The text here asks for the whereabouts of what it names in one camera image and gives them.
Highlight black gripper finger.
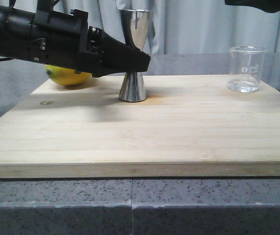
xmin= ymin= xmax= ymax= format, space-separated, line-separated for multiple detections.
xmin=224 ymin=0 xmax=280 ymax=13

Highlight clear glass beaker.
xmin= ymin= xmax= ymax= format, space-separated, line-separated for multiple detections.
xmin=227 ymin=46 xmax=266 ymax=93

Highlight grey curtain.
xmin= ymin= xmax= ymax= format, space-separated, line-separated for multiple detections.
xmin=54 ymin=0 xmax=280 ymax=54

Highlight wooden cutting board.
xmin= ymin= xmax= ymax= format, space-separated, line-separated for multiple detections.
xmin=0 ymin=75 xmax=280 ymax=178

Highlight yellow lemon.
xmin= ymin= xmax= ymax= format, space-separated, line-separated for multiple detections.
xmin=45 ymin=65 xmax=92 ymax=86

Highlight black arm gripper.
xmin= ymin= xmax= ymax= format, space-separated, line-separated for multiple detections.
xmin=0 ymin=9 xmax=151 ymax=77

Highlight silver metal jigger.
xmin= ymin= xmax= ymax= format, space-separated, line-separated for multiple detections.
xmin=117 ymin=9 xmax=153 ymax=102

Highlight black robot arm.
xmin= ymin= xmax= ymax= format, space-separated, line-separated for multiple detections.
xmin=0 ymin=0 xmax=150 ymax=77

